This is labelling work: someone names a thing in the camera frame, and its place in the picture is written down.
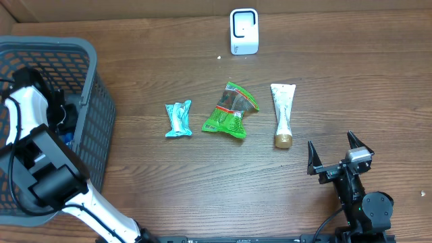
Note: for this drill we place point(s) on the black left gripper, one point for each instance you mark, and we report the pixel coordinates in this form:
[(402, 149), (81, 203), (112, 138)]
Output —
[(72, 112)]

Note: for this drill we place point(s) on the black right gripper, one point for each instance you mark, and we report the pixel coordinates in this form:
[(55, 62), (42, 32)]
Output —
[(328, 171)]

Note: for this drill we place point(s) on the blue snack packet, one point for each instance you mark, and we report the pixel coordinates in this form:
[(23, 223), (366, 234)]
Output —
[(68, 138)]

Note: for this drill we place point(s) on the white tube gold cap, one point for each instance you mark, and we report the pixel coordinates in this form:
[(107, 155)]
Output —
[(283, 96)]

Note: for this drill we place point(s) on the green snack packet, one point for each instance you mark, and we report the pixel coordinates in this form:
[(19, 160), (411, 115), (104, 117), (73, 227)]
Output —
[(229, 112)]

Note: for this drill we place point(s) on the teal packet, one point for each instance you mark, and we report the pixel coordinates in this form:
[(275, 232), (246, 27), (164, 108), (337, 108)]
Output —
[(178, 115)]

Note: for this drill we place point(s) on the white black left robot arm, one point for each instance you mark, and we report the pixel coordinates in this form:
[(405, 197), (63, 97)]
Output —
[(45, 176)]

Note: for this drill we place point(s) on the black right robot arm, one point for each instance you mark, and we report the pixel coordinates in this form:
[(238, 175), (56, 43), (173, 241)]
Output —
[(368, 215)]

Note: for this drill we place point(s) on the white barcode scanner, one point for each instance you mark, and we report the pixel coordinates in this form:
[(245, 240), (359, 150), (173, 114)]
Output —
[(244, 31)]

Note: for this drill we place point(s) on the grey plastic mesh basket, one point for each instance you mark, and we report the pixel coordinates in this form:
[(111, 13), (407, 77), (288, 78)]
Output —
[(69, 64)]

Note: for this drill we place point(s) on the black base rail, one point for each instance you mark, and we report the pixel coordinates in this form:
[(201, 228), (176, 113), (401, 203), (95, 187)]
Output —
[(304, 238)]

